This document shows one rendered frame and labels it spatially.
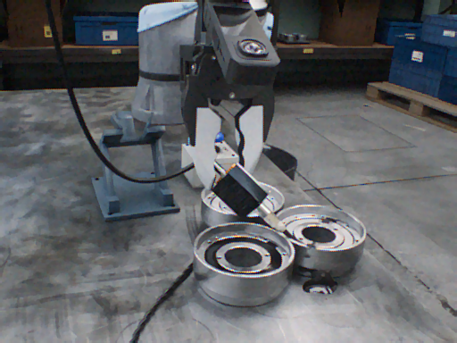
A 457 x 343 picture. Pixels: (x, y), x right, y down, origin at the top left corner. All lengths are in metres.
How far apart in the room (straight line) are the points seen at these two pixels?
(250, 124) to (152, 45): 0.51
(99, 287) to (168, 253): 0.09
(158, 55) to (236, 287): 0.61
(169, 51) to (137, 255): 0.51
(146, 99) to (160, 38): 0.13
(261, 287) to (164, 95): 0.60
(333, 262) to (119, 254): 0.24
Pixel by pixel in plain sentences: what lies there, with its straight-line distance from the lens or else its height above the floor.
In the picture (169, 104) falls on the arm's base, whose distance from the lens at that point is 1.01.
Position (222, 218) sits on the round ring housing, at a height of 0.83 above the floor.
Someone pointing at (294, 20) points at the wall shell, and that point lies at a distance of 5.01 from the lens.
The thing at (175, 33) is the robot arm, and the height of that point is 0.98.
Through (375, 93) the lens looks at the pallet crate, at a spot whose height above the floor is 0.08.
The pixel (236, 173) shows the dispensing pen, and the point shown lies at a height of 0.91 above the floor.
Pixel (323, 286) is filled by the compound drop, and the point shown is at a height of 0.80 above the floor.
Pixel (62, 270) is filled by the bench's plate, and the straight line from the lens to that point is 0.57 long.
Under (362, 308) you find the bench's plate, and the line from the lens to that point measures 0.53.
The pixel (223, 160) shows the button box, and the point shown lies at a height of 0.84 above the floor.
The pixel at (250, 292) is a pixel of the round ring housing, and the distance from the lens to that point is 0.49.
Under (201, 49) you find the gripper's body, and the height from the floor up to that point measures 1.03.
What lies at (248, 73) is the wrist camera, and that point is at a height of 1.03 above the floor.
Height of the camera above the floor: 1.12
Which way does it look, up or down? 23 degrees down
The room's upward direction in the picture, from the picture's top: 3 degrees clockwise
